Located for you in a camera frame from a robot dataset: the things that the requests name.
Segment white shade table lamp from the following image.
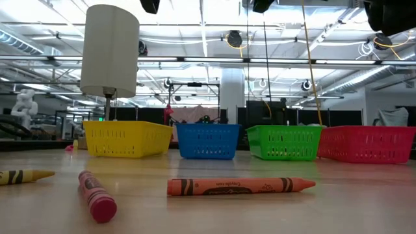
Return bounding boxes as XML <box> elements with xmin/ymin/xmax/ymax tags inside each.
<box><xmin>77</xmin><ymin>3</ymin><xmax>141</xmax><ymax>150</ymax></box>

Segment black equipment cabinet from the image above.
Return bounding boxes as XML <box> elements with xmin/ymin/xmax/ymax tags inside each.
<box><xmin>245</xmin><ymin>99</ymin><xmax>289</xmax><ymax>126</ymax></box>

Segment black partition panel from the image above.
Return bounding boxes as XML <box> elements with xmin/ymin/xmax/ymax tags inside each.
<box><xmin>109</xmin><ymin>107</ymin><xmax>165</xmax><ymax>125</ymax></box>
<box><xmin>294</xmin><ymin>109</ymin><xmax>364</xmax><ymax>127</ymax></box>

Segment red object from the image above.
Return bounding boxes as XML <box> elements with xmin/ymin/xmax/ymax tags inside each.
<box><xmin>163</xmin><ymin>103</ymin><xmax>175</xmax><ymax>126</ymax></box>

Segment pink cloth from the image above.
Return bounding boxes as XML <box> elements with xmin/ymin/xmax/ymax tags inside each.
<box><xmin>170</xmin><ymin>104</ymin><xmax>222</xmax><ymax>124</ymax></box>

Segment yellow plastic basket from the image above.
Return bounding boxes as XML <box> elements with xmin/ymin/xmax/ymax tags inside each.
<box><xmin>82</xmin><ymin>120</ymin><xmax>174</xmax><ymax>159</ymax></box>

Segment green plastic basket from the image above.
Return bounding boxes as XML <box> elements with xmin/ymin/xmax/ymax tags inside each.
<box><xmin>246</xmin><ymin>125</ymin><xmax>324</xmax><ymax>162</ymax></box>

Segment blue plastic basket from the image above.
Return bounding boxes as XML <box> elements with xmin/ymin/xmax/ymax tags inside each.
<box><xmin>175</xmin><ymin>123</ymin><xmax>242</xmax><ymax>161</ymax></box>

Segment white robot figure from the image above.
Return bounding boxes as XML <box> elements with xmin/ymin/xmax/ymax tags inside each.
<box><xmin>10</xmin><ymin>89</ymin><xmax>39</xmax><ymax>131</ymax></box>

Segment grey cloth covered object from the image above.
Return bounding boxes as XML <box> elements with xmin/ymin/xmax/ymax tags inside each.
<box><xmin>373</xmin><ymin>107</ymin><xmax>410</xmax><ymax>127</ymax></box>

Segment red plastic basket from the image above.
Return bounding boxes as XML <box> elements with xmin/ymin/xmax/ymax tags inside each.
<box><xmin>317</xmin><ymin>125</ymin><xmax>416</xmax><ymax>164</ymax></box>

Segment orange crayon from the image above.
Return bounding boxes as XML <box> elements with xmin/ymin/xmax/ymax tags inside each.
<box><xmin>166</xmin><ymin>177</ymin><xmax>317</xmax><ymax>197</ymax></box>

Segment black hanging cable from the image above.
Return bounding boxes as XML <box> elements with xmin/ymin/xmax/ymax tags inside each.
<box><xmin>262</xmin><ymin>19</ymin><xmax>273</xmax><ymax>126</ymax></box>

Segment yellow hanging cable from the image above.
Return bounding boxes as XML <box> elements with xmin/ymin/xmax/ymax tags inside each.
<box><xmin>300</xmin><ymin>0</ymin><xmax>324</xmax><ymax>126</ymax></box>

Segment black metal frame stand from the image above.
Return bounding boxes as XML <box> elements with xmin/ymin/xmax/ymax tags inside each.
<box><xmin>167</xmin><ymin>81</ymin><xmax>222</xmax><ymax>124</ymax></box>

